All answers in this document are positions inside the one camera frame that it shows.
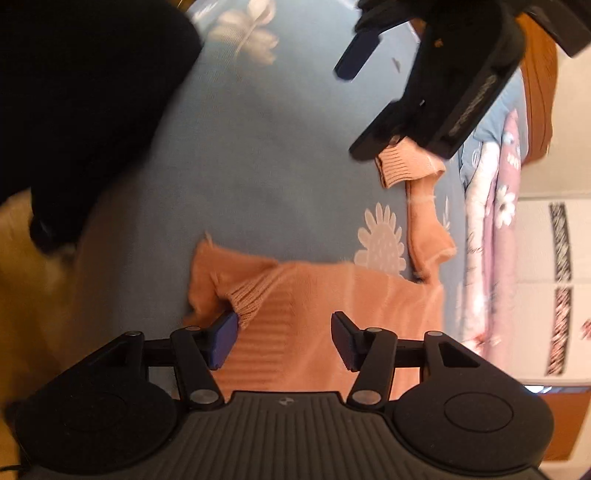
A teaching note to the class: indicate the orange knit sweater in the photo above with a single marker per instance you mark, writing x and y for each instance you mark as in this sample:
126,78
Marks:
323,314

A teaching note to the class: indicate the wooden headboard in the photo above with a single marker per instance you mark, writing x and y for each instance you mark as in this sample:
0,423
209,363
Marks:
540,92

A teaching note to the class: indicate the pink and lilac floral quilt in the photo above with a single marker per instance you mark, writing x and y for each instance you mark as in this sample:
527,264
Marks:
485,230

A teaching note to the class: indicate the blue pillow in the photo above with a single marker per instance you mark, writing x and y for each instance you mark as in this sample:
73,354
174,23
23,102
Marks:
503,120

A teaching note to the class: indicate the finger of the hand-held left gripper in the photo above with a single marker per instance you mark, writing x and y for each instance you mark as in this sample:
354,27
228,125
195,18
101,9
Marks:
374,134
355,55

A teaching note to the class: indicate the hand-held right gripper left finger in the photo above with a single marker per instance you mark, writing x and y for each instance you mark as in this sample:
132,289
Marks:
224,341

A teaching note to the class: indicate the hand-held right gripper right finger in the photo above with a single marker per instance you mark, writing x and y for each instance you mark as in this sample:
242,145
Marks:
344,341

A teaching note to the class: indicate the person's black shoe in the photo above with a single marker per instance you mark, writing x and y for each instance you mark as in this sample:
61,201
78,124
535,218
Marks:
51,236

